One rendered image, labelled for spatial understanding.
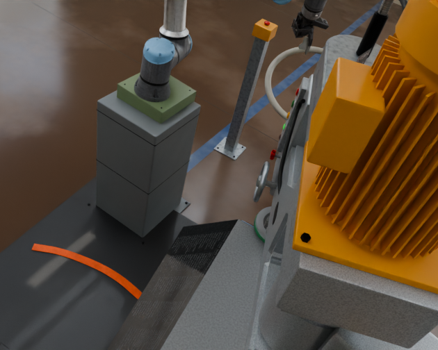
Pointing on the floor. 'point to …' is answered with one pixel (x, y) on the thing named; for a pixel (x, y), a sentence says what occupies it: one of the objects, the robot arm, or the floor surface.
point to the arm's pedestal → (142, 162)
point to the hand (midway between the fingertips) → (302, 42)
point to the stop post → (229, 145)
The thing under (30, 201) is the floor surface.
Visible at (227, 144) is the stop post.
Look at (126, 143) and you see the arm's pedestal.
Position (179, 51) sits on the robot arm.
